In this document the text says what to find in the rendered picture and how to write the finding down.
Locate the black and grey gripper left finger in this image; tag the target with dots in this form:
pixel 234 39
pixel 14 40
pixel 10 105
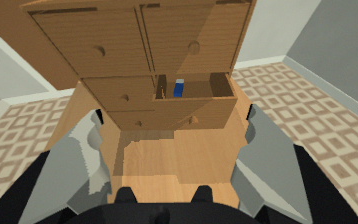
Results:
pixel 68 179

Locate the brown wooden chest of drawers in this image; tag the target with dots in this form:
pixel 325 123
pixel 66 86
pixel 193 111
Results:
pixel 35 7

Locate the brown wooden drawer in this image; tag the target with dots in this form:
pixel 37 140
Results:
pixel 123 92
pixel 114 32
pixel 207 101
pixel 194 36
pixel 136 119

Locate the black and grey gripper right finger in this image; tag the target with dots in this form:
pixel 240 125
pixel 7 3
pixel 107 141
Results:
pixel 278 182

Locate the blue and white eraser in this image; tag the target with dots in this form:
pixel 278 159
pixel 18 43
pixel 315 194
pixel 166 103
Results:
pixel 178 88

